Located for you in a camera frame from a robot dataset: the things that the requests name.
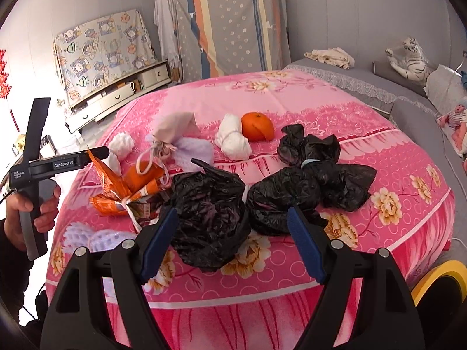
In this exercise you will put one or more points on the yellow rimmed bin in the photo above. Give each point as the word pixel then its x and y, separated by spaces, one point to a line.
pixel 434 277

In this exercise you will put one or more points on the pink floral bed sheet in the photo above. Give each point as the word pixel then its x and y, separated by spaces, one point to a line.
pixel 292 98

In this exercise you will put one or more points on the black plastic bag blue band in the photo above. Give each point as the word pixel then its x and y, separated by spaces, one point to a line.
pixel 343 182

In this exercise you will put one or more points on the white foam fruit net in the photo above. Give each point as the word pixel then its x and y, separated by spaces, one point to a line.
pixel 111 242
pixel 78 236

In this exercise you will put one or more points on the person's left hand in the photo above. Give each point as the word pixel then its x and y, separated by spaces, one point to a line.
pixel 50 207

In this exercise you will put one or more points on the person's left forearm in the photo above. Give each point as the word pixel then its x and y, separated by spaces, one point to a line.
pixel 14 262

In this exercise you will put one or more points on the cartoon print cloth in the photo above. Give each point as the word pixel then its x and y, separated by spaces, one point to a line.
pixel 102 51

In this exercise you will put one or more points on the red wall decoration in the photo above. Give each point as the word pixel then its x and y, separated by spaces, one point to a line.
pixel 3 76

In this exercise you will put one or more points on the white drawer cabinet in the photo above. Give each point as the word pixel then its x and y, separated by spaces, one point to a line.
pixel 109 98

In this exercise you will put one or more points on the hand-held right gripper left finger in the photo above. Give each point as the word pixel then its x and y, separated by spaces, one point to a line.
pixel 160 240

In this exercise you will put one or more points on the white tiger plush toy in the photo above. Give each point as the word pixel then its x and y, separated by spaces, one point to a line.
pixel 412 62

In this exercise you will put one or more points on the beige crumpled cloth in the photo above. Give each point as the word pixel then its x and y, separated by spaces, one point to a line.
pixel 332 57

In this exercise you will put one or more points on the lilac foam net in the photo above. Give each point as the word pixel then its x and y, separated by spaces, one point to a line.
pixel 195 151

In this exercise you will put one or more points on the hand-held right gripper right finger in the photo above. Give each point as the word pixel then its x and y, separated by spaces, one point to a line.
pixel 306 248

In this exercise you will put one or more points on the white hanging garment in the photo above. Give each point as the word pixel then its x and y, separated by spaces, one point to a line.
pixel 164 18

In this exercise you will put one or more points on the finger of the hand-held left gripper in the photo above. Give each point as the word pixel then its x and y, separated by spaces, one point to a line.
pixel 97 152

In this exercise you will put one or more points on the dark grey cushion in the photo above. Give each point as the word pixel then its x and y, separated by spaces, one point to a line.
pixel 383 71

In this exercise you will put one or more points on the orange snack wrapper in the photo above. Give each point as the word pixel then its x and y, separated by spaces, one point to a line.
pixel 127 184

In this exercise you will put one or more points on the large black plastic bag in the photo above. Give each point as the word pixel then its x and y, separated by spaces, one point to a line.
pixel 208 226

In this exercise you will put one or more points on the grey lace-trimmed bed cover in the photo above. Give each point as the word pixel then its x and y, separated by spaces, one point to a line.
pixel 350 76

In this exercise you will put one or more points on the grey lace pillow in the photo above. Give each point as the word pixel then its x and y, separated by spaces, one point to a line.
pixel 443 87

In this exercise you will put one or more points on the striped floral mattress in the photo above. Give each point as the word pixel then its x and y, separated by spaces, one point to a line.
pixel 233 25

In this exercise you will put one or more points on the black plastic bag white tie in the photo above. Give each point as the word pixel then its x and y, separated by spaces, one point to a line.
pixel 277 200

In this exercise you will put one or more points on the doll print pillow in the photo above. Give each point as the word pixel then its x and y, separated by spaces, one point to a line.
pixel 456 120

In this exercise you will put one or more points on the orange fruit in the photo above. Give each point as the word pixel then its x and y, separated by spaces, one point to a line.
pixel 255 124

